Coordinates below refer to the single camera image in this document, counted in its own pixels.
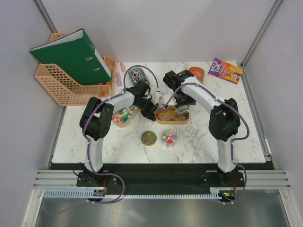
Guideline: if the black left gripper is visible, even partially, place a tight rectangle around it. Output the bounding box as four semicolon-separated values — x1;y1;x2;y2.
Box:
135;98;159;122

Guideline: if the silver metal scoop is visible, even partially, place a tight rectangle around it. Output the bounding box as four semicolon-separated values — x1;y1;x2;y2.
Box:
175;105;189;117

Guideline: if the tan tray of popsicle candies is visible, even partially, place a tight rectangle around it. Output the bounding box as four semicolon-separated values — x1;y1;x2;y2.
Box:
156;105;190;125

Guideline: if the beige tray of star candies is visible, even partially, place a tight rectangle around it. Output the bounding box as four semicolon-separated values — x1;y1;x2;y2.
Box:
112;105;140;127

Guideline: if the clear plastic jar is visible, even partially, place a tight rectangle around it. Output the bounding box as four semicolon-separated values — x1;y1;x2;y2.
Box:
160;129;178;148

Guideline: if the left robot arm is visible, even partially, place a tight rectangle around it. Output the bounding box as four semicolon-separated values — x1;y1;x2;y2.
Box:
80;81;159;186

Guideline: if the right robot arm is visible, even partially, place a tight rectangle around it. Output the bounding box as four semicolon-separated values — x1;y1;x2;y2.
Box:
163;70;241;186

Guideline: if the gold jar lid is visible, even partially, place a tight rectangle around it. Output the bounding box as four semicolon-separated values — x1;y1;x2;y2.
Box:
141;131;157;146

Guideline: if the orange tray of gummies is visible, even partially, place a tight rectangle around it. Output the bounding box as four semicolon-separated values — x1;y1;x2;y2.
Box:
188;67;205;83

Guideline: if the grey tray of lollipops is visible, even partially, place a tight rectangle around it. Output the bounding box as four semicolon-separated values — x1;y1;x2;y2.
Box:
128;67;150;86

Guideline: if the Roald Dahl book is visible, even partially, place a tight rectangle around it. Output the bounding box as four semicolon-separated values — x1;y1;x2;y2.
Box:
208;58;243;84

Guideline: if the peach desk organizer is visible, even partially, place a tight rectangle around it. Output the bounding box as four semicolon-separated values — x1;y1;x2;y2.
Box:
35;33;116;106

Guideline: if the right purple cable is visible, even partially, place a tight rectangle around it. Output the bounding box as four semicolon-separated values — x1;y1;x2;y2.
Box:
156;83;249;205

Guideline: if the purple cable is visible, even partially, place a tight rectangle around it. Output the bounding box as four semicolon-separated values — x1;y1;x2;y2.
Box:
156;83;249;205
42;65;160;216

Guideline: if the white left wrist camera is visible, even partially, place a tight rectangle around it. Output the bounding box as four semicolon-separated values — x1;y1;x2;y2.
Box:
155;91;177;107

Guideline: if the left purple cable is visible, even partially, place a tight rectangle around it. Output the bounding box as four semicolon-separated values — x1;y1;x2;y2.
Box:
42;65;160;216

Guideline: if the green ring binder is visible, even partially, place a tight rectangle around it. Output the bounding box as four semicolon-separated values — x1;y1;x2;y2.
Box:
30;28;112;86

